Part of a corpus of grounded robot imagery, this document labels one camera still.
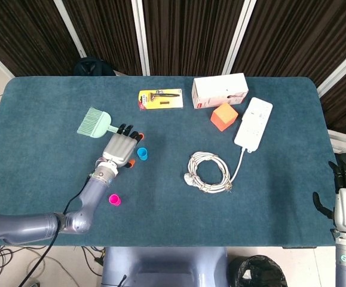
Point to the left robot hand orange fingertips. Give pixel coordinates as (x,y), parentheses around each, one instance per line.
(119,149)

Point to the light blue plastic cup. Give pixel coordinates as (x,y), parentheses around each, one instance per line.
(142,154)

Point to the pink plastic cup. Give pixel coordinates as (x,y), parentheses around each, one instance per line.
(114,200)

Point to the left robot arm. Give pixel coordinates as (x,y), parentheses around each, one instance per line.
(23,227)

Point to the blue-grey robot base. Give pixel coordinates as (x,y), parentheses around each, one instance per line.
(163,266)

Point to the mint green hand brush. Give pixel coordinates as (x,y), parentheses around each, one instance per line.
(96,124)

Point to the yellow razor blister pack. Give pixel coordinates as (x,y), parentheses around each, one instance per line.
(160,100)

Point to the blue felt table cover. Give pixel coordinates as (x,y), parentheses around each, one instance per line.
(166,215)

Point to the dark blue bag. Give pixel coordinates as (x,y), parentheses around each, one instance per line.
(93,67)

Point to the orange foam cube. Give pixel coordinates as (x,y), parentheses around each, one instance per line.
(223,118)

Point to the black trash bin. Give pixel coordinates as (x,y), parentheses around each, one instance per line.
(256,273)

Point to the white cardboard box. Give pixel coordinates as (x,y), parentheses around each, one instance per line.
(219,89)

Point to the white power strip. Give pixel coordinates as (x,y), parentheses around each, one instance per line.
(253,125)

